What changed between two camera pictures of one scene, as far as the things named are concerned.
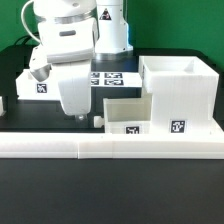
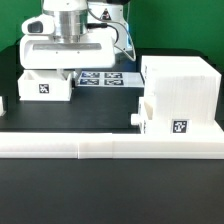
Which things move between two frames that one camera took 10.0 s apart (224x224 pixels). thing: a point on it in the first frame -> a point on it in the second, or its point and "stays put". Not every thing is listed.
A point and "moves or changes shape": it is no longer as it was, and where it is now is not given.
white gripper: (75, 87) -> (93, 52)
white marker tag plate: (116, 79) stays put
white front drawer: (132, 115) moves or changes shape
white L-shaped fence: (102, 145) stays put
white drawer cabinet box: (184, 95) stays put
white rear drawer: (28, 87) stays put
